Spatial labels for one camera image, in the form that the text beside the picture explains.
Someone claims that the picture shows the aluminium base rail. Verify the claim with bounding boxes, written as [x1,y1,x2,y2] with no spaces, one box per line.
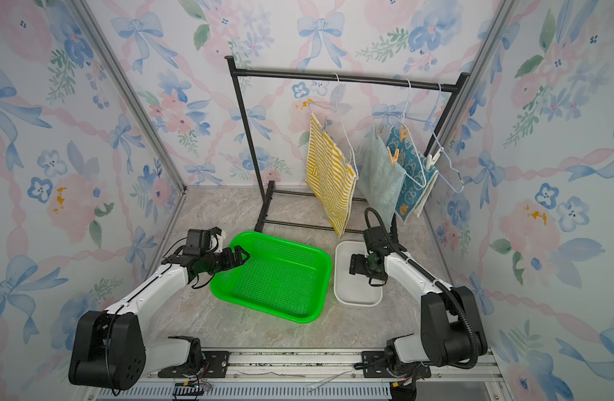
[78,349,512,400]

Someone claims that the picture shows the light green towel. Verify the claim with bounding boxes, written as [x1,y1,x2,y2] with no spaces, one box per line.
[357,125,406,225]

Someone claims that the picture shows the white wire hanger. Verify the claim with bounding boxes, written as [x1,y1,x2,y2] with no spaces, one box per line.
[305,74,359,184]

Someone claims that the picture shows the white clothespin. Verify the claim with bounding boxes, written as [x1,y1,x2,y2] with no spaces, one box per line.
[425,150,442,170]

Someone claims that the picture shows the black clothes rack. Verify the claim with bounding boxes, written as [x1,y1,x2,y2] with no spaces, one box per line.
[225,55,470,236]

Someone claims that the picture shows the orange clothespin lower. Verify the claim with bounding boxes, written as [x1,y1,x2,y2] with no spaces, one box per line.
[387,147,400,166]

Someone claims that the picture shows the yellow striped towel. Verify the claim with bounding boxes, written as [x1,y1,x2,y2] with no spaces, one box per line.
[305,132,357,237]

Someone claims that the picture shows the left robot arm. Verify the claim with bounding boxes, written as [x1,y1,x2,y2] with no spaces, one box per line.
[68,246,250,393]

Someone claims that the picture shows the teal patterned towel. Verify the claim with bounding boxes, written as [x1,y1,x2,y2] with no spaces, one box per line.
[387,127,438,222]

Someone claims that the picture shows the white hanger middle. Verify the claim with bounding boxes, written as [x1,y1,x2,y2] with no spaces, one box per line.
[399,79,428,190]

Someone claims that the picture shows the black corrugated cable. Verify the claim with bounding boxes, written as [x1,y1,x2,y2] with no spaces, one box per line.
[363,207,488,371]

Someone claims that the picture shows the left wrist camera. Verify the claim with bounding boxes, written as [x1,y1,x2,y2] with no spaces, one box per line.
[183,227,223,256]

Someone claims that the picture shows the white plastic bin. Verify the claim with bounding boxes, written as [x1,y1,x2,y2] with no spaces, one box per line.
[334,241,383,307]

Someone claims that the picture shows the green plastic basket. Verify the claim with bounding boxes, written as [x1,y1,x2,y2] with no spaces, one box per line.
[210,232,332,324]

